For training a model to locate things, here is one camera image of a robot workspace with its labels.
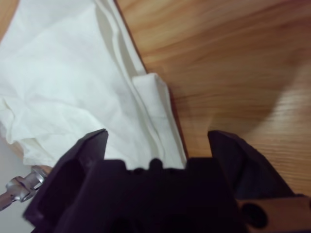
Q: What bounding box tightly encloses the white Unitree T-shirt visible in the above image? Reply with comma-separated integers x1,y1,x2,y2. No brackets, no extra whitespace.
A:
0,0,188,170

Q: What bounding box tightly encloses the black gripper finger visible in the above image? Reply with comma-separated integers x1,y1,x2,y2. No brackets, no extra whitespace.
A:
207,130,295,200
23,128,109,230

